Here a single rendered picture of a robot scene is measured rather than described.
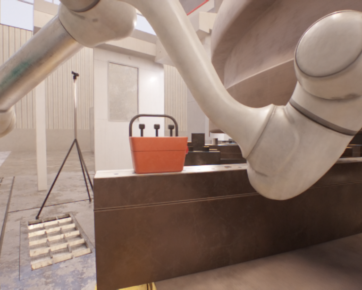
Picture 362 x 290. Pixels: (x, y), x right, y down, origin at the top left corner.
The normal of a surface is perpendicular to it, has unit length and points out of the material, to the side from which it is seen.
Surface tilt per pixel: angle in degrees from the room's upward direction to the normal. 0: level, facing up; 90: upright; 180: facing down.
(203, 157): 90
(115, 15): 134
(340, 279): 0
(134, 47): 90
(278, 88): 90
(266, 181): 107
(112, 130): 90
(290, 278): 0
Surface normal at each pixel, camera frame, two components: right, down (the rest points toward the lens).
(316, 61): -0.87, 0.11
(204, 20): 0.61, 0.04
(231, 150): -0.45, 0.04
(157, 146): 0.30, 0.16
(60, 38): 0.07, 0.60
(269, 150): -0.52, 0.32
